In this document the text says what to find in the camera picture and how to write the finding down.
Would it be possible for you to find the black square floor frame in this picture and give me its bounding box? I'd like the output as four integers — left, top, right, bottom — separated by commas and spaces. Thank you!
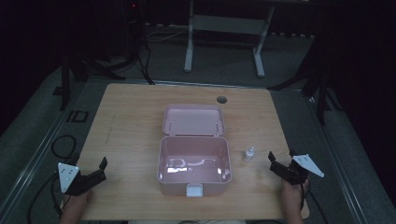
65, 109, 90, 123

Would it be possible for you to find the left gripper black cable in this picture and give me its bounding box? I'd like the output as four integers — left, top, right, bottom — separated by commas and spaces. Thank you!
26, 172, 68, 224

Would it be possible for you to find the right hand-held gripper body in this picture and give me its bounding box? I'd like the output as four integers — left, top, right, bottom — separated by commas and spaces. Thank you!
269, 153, 325, 187

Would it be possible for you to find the black metal stand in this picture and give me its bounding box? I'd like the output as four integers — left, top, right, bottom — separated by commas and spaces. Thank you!
58, 43, 127, 112
266, 59, 344, 127

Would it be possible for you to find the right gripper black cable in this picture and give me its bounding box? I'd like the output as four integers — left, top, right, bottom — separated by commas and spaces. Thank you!
299, 178, 329, 224

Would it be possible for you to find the pink plastic box with lid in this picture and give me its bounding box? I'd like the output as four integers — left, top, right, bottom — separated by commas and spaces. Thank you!
156, 104, 233, 198

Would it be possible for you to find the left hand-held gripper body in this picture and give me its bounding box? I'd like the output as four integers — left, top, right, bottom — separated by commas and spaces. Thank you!
57, 161, 98, 197

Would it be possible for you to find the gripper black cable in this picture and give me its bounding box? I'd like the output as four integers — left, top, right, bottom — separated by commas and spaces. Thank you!
26, 172, 68, 224
299, 178, 329, 224

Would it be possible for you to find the white floor cable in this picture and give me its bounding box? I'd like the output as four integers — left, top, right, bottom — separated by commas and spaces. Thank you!
145, 27, 190, 44

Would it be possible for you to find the white metal desk frame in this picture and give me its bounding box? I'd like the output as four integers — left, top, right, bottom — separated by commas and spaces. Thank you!
183, 0, 276, 78

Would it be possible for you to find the black cable loop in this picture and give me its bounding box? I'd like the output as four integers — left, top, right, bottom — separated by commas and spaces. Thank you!
50, 133, 78, 161

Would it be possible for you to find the person's left hand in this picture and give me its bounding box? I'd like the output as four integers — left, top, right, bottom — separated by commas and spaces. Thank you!
64, 189, 93, 216

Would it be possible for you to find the metal floor rail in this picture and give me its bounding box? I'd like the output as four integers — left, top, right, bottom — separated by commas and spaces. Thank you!
0, 81, 94, 218
303, 92, 372, 224

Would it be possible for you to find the black hanging cable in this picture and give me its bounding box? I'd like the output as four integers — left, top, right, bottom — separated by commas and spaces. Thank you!
135, 18, 156, 86

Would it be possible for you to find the person's right hand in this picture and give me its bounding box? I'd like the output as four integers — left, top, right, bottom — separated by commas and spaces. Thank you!
281, 177, 310, 209

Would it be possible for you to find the small white bottle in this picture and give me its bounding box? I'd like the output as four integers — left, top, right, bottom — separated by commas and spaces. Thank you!
242, 146, 256, 163

